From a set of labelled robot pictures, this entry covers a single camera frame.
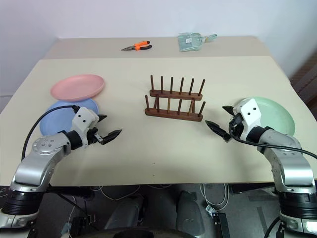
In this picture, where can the blue plate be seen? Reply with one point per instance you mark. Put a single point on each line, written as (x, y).
(57, 119)

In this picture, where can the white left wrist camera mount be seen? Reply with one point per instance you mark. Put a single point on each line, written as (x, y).
(83, 119)

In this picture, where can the black metal bracket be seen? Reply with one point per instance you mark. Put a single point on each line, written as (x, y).
(220, 224)

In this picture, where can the dark grey rounded shape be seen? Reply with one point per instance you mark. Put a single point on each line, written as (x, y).
(189, 213)
(123, 215)

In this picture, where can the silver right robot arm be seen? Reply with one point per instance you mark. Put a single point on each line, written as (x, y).
(292, 163)

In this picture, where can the pink plate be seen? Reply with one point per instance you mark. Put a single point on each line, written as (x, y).
(77, 87)

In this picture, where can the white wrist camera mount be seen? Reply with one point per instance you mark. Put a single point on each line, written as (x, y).
(251, 114)
(83, 119)

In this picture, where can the green plate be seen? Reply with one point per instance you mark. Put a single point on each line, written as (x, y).
(277, 116)

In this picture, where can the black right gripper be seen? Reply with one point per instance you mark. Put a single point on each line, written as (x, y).
(236, 125)

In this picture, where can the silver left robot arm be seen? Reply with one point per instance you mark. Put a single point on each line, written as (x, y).
(37, 161)

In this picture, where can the wooden dish rack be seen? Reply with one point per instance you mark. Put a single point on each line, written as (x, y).
(173, 114)

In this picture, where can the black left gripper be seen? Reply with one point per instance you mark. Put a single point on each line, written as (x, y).
(93, 136)

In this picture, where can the clear plastic bag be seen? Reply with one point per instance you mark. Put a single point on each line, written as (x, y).
(190, 41)

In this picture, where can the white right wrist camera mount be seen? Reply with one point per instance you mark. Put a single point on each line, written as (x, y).
(251, 114)

